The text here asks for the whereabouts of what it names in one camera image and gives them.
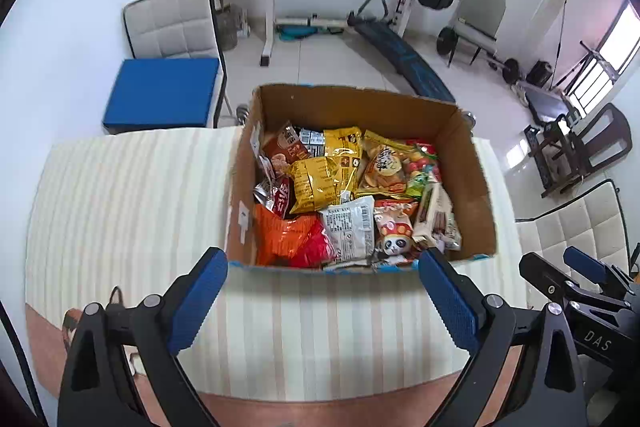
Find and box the dark silver snack packet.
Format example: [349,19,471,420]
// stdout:
[298,127,329,158]

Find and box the black blue sit-up bench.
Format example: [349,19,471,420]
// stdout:
[347,0,457,104]

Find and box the cardboard box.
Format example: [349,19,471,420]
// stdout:
[225,83,497,273]

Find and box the small black box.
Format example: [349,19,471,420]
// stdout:
[527,60,554,88]

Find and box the white snack packet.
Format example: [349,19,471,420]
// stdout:
[319,196,376,264]

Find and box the black flat panel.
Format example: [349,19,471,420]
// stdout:
[524,87,582,124]

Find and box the dark wooden chair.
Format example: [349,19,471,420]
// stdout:
[522,102,634,200]

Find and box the yellow rice cracker packet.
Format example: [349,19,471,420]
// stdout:
[355,130,416,199]

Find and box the grey chair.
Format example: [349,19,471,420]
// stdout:
[447,0,507,68]

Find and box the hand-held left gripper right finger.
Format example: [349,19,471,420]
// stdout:
[417,247,601,427]

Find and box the bright orange snack packet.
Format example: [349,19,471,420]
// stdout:
[252,204,321,266]

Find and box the short barbell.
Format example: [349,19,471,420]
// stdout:
[470,51,524,86]

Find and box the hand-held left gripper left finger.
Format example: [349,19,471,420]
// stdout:
[57,247,231,427]

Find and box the white padded chair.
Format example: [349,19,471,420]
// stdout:
[122,0,236,128]
[514,179,634,279]

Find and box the panda print snack packet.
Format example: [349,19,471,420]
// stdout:
[372,199,420,264]

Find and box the wooden stump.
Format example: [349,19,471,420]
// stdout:
[214,0,251,53]

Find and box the blue cushion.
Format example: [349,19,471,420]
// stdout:
[102,58,221,136]

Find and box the teal floor pad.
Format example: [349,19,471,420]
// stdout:
[277,24,314,42]

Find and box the colourful fruit candy packet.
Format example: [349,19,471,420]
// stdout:
[402,139,444,200]

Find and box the black cable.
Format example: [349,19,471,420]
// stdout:
[0,302,47,427]

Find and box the silver red snack packet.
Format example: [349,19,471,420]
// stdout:
[252,177,294,219]

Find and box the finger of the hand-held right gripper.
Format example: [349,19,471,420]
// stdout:
[519,252,634,359]
[563,247,640,309]

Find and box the window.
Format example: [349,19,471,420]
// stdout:
[565,0,640,118]

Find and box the black weight plate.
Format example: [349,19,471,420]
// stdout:
[435,26,461,57]

